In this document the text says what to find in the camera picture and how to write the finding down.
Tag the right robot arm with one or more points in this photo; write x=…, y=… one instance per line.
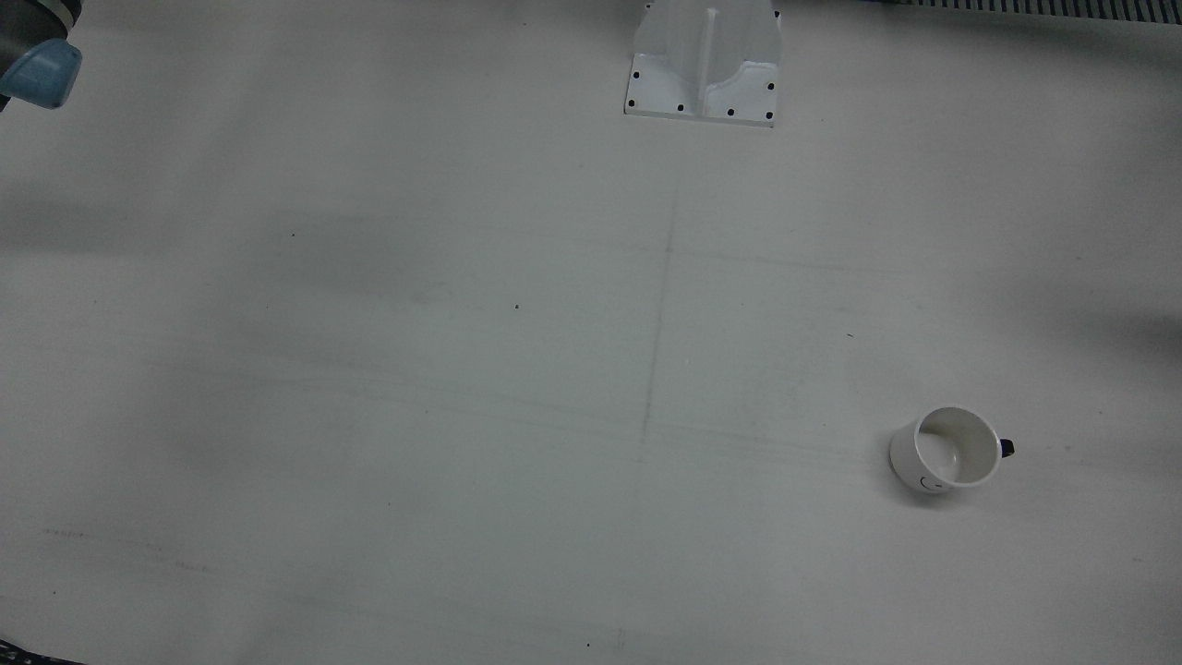
x=37, y=55

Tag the white metal mounting bracket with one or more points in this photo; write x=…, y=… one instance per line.
x=704, y=69

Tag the black ribbed strip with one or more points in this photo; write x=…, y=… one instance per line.
x=1062, y=6

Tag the white ceramic cup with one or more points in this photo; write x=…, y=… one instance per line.
x=933, y=471

